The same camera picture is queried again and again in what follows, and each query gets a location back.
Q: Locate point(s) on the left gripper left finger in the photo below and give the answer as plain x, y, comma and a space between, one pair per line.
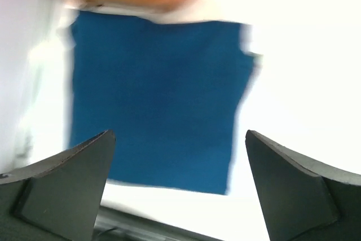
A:
57, 198

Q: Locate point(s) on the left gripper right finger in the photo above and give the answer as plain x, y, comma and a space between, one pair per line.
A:
302, 198

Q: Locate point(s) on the dark blue t shirt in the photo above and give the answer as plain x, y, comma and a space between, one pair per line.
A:
158, 102

